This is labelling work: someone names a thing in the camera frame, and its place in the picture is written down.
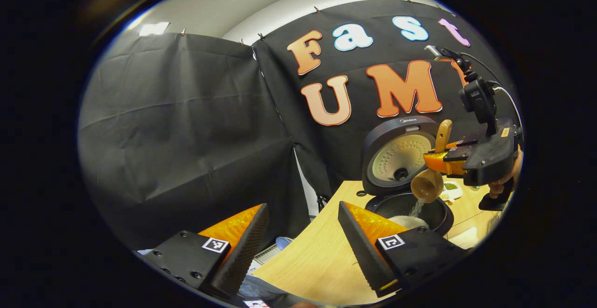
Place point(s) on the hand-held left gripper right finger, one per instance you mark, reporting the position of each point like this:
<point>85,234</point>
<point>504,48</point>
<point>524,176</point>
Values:
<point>361,252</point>

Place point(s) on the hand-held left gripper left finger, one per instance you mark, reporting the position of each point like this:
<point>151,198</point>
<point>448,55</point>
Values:
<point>245,256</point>

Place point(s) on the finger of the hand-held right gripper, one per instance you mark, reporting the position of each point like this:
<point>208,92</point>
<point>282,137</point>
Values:
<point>447,163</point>
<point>466,142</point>

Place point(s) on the brown wooden spoon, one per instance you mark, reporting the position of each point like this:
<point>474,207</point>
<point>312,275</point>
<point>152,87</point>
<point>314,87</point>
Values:
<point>426,186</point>

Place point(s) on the white rice pile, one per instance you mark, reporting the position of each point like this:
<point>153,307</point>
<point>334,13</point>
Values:
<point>410,222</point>

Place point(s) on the dark grey rice cooker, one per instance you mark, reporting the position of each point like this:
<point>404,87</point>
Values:
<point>371,144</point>

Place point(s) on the green mung bean pile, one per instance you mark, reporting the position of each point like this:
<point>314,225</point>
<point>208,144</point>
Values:
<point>450,186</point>

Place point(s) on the white divided dish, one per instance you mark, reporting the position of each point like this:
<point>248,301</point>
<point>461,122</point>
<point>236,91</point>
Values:
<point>454,195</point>

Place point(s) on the clear glass container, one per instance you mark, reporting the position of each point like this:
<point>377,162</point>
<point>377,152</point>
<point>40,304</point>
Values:
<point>487,226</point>

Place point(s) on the ceiling light panel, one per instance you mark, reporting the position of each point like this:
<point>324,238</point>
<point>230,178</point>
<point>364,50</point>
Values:
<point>154,29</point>

